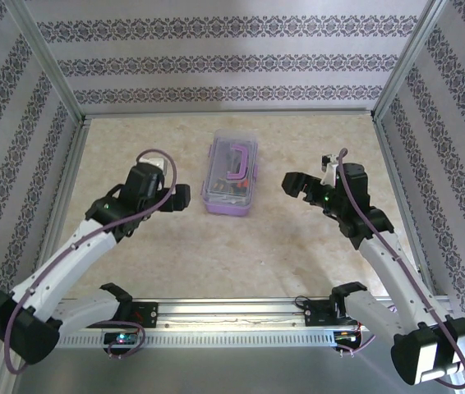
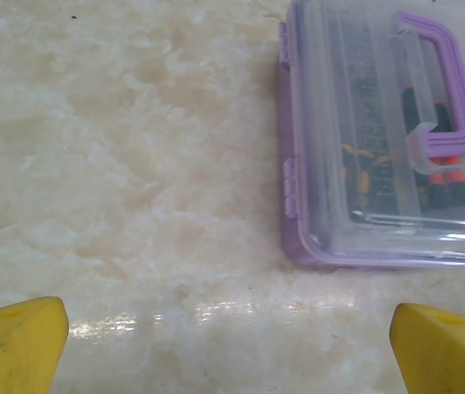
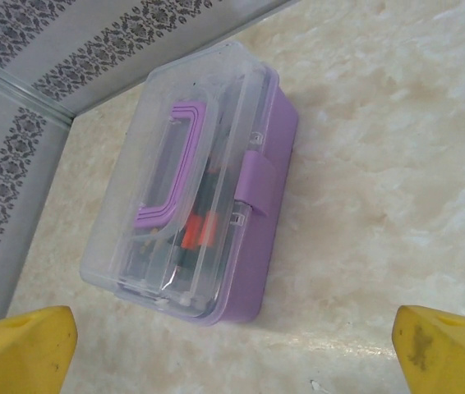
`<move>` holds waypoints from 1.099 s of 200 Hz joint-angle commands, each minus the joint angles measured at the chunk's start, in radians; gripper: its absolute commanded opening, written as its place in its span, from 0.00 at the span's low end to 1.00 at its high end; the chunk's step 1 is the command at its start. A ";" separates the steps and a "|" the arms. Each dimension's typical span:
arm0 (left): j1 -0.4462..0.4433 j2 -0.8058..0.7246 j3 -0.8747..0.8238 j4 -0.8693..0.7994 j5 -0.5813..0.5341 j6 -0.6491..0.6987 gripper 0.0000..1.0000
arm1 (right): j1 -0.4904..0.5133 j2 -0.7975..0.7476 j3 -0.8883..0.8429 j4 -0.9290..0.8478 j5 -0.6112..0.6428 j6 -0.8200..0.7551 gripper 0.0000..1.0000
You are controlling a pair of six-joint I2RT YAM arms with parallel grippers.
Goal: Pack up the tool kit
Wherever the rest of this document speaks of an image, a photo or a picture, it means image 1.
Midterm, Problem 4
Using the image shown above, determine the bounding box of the purple plastic toolbox base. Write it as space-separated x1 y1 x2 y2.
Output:
200 127 260 218

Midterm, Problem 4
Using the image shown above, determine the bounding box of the grey metal sheet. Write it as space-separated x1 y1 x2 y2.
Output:
2 328 463 394

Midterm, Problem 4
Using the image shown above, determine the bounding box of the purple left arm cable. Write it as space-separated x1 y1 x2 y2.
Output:
4 148 178 374

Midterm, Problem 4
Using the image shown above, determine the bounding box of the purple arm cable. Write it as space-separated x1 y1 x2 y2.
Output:
4 148 178 374
337 147 465 390

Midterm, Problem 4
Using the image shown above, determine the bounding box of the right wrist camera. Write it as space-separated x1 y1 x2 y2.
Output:
321 152 339 185

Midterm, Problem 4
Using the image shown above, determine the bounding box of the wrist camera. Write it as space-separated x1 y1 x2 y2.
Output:
138 152 168 170
321 152 339 185

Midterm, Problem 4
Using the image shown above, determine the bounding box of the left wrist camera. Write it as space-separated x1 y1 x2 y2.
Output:
138 152 168 170

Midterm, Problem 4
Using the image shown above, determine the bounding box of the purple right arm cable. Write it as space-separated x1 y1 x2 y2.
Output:
337 147 465 390

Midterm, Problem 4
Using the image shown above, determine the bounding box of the aluminium side frame rail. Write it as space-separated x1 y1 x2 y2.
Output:
374 117 438 296
26 117 92 296

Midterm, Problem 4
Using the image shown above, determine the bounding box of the aluminium rear frame rail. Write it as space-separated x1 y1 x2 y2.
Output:
81 108 377 121

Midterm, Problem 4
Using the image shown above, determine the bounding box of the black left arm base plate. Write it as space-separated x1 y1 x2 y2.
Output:
85 301 159 329

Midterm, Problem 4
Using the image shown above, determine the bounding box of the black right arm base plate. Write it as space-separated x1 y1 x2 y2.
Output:
303 298 378 328

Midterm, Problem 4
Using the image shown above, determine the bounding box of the aluminium front frame rail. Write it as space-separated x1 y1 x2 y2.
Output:
8 298 453 330

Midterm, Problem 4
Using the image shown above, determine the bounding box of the white slotted cable duct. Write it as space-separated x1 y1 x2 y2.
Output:
51 331 337 349

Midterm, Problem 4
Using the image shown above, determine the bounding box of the aluminium frame post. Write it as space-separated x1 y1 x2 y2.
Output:
8 0 85 122
373 0 458 120

